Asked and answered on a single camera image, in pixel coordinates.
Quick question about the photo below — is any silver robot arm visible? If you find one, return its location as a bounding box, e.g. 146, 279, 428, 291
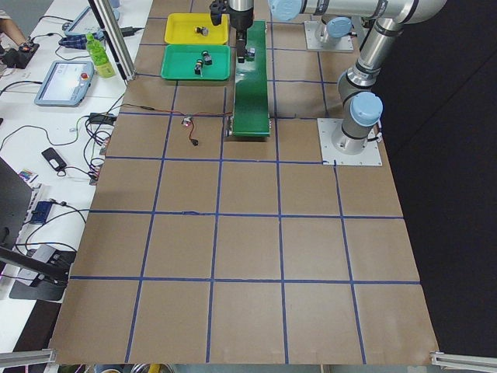
210, 1, 353, 64
268, 0, 446, 155

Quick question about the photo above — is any near teach pendant tablet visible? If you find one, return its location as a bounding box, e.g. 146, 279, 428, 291
34, 61, 94, 107

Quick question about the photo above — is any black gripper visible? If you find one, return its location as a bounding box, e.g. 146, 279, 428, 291
209, 0, 254, 64

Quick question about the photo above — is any green tea bottle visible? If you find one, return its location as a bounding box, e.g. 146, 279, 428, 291
85, 33, 116, 78

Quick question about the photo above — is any green conveyor belt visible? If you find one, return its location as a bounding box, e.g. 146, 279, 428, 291
227, 20, 270, 138

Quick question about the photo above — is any small motor controller board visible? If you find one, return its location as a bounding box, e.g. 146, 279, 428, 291
182, 117, 194, 128

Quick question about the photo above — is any yellow plastic tray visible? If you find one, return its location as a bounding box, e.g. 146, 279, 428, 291
164, 13, 229, 45

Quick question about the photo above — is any green plastic tray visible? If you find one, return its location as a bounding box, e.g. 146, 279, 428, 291
161, 44, 231, 81

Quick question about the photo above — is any far teach pendant tablet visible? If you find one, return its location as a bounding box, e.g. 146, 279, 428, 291
64, 6, 105, 40

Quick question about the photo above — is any aluminium frame post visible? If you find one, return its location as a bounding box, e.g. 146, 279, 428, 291
88, 0, 136, 82

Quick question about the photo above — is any black power adapter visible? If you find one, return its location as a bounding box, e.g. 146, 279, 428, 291
89, 113, 116, 125

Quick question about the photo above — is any person at desk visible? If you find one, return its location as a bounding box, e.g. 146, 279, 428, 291
0, 9, 30, 48

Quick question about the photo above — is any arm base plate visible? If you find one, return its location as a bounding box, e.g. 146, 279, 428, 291
304, 17, 353, 53
317, 118, 382, 166

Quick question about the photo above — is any teach pendant tablet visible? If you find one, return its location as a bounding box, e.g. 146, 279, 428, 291
64, 6, 105, 40
34, 61, 94, 107

